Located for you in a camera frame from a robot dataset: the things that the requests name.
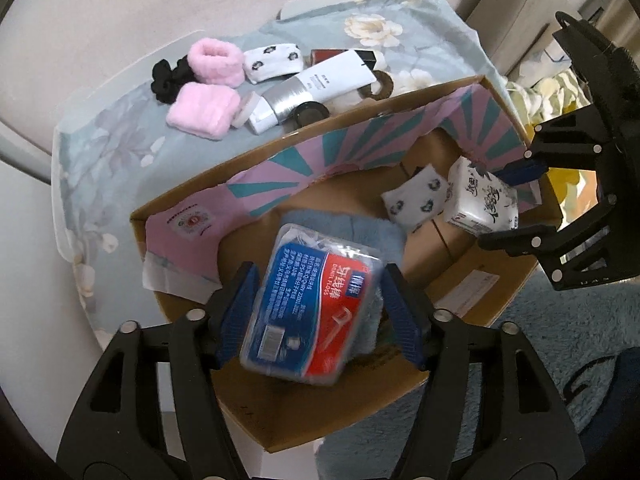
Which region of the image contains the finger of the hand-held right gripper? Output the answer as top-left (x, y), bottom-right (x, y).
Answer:
top-left (477, 194), bottom-right (625, 292)
top-left (500, 105), bottom-right (618, 185)

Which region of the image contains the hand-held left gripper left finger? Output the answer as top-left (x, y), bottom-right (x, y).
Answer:
top-left (56, 261), bottom-right (261, 480)

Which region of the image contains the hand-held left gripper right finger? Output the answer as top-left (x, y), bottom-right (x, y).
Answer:
top-left (381, 263), bottom-right (593, 480)

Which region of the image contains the blue red dental floss packet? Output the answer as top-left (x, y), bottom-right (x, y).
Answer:
top-left (239, 223), bottom-right (387, 387)

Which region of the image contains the white tissue packet black print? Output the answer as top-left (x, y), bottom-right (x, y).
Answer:
top-left (442, 156), bottom-right (521, 238)

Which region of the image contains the cardboard box with pink lining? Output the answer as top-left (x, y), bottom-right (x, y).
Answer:
top-left (129, 74), bottom-right (566, 467)

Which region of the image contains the brown hair tie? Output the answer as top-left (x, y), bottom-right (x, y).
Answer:
top-left (361, 71), bottom-right (396, 100)

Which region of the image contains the small white roll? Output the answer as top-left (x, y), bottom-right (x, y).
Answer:
top-left (231, 92), bottom-right (263, 128)

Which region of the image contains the pink fluffy wristband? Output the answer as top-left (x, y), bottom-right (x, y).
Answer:
top-left (187, 38), bottom-right (246, 88)
top-left (166, 82), bottom-right (242, 142)

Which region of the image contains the small black round jar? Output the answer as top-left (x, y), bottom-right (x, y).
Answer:
top-left (294, 101), bottom-right (331, 128)

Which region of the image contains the black scrunchie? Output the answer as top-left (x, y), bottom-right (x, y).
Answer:
top-left (151, 56), bottom-right (197, 106)

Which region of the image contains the white silver cosmetic tube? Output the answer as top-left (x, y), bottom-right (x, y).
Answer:
top-left (248, 50), bottom-right (377, 135)

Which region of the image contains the yellow floral cushion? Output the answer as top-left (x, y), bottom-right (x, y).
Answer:
top-left (505, 67), bottom-right (601, 221)

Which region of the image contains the blue fuzzy cloth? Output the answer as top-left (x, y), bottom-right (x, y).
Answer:
top-left (282, 208), bottom-right (408, 361)

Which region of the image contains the blue fluffy cartoon rug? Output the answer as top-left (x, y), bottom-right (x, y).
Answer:
top-left (315, 270), bottom-right (640, 480)

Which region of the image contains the grey sofa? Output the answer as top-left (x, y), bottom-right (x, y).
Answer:
top-left (465, 0), bottom-right (601, 81)

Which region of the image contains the light blue floral cloth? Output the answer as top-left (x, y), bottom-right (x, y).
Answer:
top-left (52, 0), bottom-right (531, 333)

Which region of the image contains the red lipstick with black cap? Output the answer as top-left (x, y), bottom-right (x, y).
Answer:
top-left (310, 49), bottom-right (381, 70)

